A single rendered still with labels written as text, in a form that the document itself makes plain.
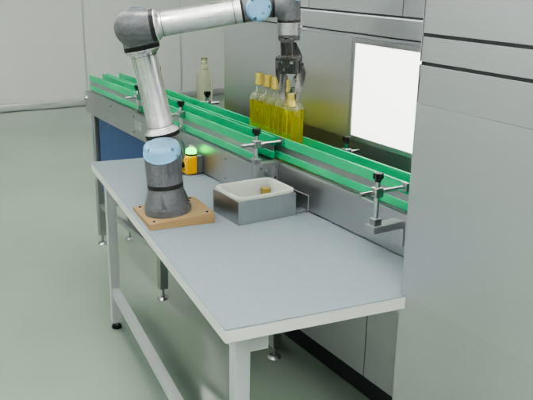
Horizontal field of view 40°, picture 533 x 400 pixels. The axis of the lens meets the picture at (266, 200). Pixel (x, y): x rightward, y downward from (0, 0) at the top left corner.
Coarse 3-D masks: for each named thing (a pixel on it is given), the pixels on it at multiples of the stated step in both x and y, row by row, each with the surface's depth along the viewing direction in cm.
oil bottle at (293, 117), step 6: (300, 102) 253; (288, 108) 252; (294, 108) 251; (300, 108) 252; (288, 114) 252; (294, 114) 251; (300, 114) 253; (288, 120) 253; (294, 120) 252; (300, 120) 253; (282, 126) 256; (288, 126) 253; (294, 126) 253; (300, 126) 254; (282, 132) 257; (288, 132) 254; (294, 132) 253; (300, 132) 255; (288, 138) 254; (294, 138) 254; (300, 138) 256
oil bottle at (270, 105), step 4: (272, 96) 262; (276, 96) 261; (268, 100) 262; (272, 100) 260; (276, 100) 260; (268, 104) 262; (272, 104) 260; (268, 108) 263; (272, 108) 260; (268, 112) 263; (272, 112) 261; (268, 116) 264; (272, 116) 261; (268, 120) 264; (272, 120) 262; (268, 124) 264; (272, 124) 262; (268, 128) 265; (272, 128) 263; (272, 132) 263
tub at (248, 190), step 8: (224, 184) 243; (232, 184) 244; (240, 184) 246; (248, 184) 248; (256, 184) 250; (264, 184) 251; (272, 184) 249; (280, 184) 245; (224, 192) 235; (232, 192) 245; (240, 192) 247; (248, 192) 248; (256, 192) 250; (272, 192) 235; (280, 192) 236; (288, 192) 237; (240, 200) 229; (248, 200) 231
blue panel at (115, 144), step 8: (104, 128) 386; (112, 128) 376; (104, 136) 388; (112, 136) 377; (120, 136) 367; (128, 136) 357; (104, 144) 390; (112, 144) 379; (120, 144) 369; (128, 144) 359; (136, 144) 350; (104, 152) 392; (112, 152) 381; (120, 152) 371; (128, 152) 360; (136, 152) 351; (104, 160) 394; (104, 192) 402
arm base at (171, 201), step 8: (152, 192) 230; (160, 192) 228; (168, 192) 229; (176, 192) 230; (184, 192) 234; (152, 200) 230; (160, 200) 229; (168, 200) 229; (176, 200) 230; (184, 200) 232; (144, 208) 234; (152, 208) 230; (160, 208) 230; (168, 208) 229; (176, 208) 230; (184, 208) 231; (152, 216) 230; (160, 216) 229; (168, 216) 229; (176, 216) 230
